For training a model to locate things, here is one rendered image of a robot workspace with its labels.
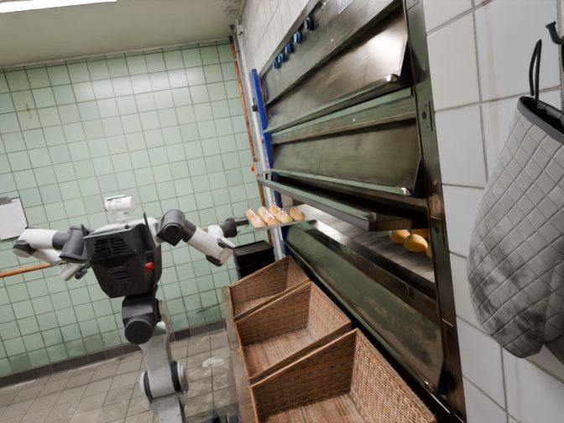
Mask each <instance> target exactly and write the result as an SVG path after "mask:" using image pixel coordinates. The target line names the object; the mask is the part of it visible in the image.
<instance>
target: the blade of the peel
mask: <svg viewBox="0 0 564 423"><path fill-rule="evenodd" d="M295 207H296V206H291V207H285V208H281V209H282V210H283V211H285V212H287V213H289V214H290V211H291V209H292V208H295ZM296 208H298V207H296ZM298 209H299V210H300V211H302V212H304V214H305V219H304V220H302V221H296V220H295V219H294V218H293V217H292V222H287V223H282V222H281V221H280V220H279V219H278V220H279V224H274V225H268V223H266V222H265V224H266V226H263V227H254V226H253V224H252V223H251V222H250V220H249V219H248V221H249V225H250V226H251V228H252V229H253V230H254V232H261V231H264V230H269V229H272V228H277V227H283V226H287V225H290V224H295V223H298V222H305V221H310V220H313V219H317V218H316V217H313V216H312V215H311V214H309V213H307V212H305V211H303V210H301V209H300V208H298ZM244 216H245V218H247V216H246V213H244ZM262 220H263V219H262ZM263 221H264V220H263Z"/></svg>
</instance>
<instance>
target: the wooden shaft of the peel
mask: <svg viewBox="0 0 564 423"><path fill-rule="evenodd" d="M50 267H54V266H53V265H51V264H48V263H44V264H37V265H33V266H29V267H25V268H21V269H14V270H10V271H6V272H2V273H0V278H4V277H8V276H12V275H16V274H23V273H27V272H31V271H35V270H39V269H46V268H50Z"/></svg>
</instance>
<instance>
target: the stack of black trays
mask: <svg viewBox="0 0 564 423"><path fill-rule="evenodd" d="M273 248H274V247H273V246H272V245H271V244H270V243H268V242H267V241H266V240H265V239H264V240H261V241H257V242H254V243H247V244H244V245H240V246H237V247H235V248H234V249H233V253H232V256H233V257H234V260H233V261H234V263H235V266H236V268H235V270H236V271H237V276H238V280H241V279H242V278H245V277H246V276H249V275H251V274H253V273H255V272H256V271H257V270H260V269H262V268H264V267H266V266H268V265H270V264H272V263H274V262H276V261H275V259H274V257H276V256H275V255H274V253H273V251H274V250H273Z"/></svg>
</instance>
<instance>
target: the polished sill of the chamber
mask: <svg viewBox="0 0 564 423"><path fill-rule="evenodd" d="M298 223H299V224H300V225H302V226H303V227H305V228H307V229H309V230H310V231H312V232H313V233H314V234H316V235H317V236H319V237H320V238H322V239H324V240H325V241H327V242H328V243H330V244H331V245H332V246H334V247H335V248H337V249H339V250H340V251H342V252H343V253H345V254H346V255H347V256H349V257H350V258H352V259H354V260H355V261H357V262H358V263H360V264H361V265H362V266H364V267H365V268H367V269H369V270H370V271H372V272H373V273H375V274H376V275H377V276H379V277H380V278H382V279H384V280H385V281H387V282H388V283H390V284H391V285H393V286H394V287H395V288H397V289H398V290H400V291H402V292H403V293H405V294H406V295H408V296H409V297H411V298H412V299H414V300H416V301H417V302H419V303H420V304H422V305H423V306H424V307H426V308H427V309H429V310H430V311H432V312H434V313H435V314H437V315H438V308H437V300H436V287H435V284H434V283H432V282H431V281H429V280H428V279H425V278H423V277H421V276H420V275H418V274H416V273H414V272H412V271H410V270H408V269H407V268H405V267H403V266H401V265H399V264H397V263H396V262H394V261H392V260H390V259H388V258H385V256H383V255H381V254H379V253H376V252H374V251H373V250H372V249H370V248H367V247H365V246H363V245H362V244H361V243H358V242H356V241H354V240H352V239H351V238H349V237H347V236H345V235H343V234H341V233H340V232H338V231H336V230H334V229H332V228H330V227H328V226H327V225H325V224H323V223H321V222H318V221H317V220H316V219H313V220H310V221H305V222H298Z"/></svg>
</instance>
